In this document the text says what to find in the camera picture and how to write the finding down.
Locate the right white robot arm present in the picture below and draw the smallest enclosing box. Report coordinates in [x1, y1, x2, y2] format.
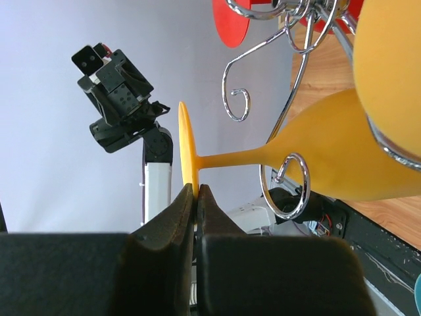
[1, 185, 376, 315]

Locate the red plastic wine glass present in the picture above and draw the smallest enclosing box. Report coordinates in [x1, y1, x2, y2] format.
[212, 0, 364, 48]

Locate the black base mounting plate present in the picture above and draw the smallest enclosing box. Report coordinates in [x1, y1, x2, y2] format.
[341, 210, 421, 290]

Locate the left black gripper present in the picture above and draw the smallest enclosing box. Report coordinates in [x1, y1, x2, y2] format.
[78, 49, 153, 126]

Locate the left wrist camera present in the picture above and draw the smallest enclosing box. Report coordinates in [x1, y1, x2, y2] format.
[71, 42, 112, 81]

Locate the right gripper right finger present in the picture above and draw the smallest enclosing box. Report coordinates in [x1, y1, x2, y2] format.
[197, 184, 376, 315]

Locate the cyan plastic wine glass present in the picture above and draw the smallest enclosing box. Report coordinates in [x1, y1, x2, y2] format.
[414, 275, 421, 315]

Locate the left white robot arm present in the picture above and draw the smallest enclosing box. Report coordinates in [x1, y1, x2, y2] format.
[71, 43, 174, 224]

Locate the yellow wine glass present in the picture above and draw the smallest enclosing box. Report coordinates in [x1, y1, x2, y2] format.
[178, 89, 420, 201]
[353, 1, 420, 156]

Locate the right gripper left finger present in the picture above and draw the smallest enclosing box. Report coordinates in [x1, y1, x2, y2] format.
[1, 184, 194, 315]

